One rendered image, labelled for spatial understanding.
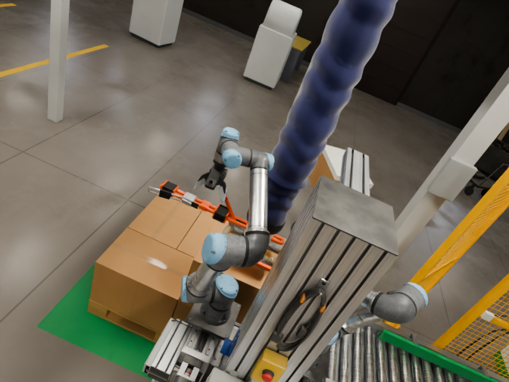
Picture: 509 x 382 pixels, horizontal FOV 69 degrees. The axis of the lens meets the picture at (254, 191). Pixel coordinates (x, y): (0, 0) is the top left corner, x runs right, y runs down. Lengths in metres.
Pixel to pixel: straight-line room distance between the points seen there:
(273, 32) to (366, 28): 6.36
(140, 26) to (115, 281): 6.53
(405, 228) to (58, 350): 2.69
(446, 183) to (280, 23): 5.65
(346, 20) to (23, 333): 2.67
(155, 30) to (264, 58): 2.25
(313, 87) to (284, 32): 6.30
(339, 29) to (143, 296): 1.99
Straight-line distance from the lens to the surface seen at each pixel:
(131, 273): 2.64
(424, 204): 3.18
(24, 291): 3.23
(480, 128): 2.99
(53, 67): 4.82
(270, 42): 8.01
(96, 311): 3.05
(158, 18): 8.28
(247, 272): 2.31
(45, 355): 2.95
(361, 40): 1.66
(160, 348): 1.88
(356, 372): 2.79
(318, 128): 1.76
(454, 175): 3.04
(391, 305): 1.58
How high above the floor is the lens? 2.56
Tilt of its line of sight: 33 degrees down
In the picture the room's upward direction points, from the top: 23 degrees clockwise
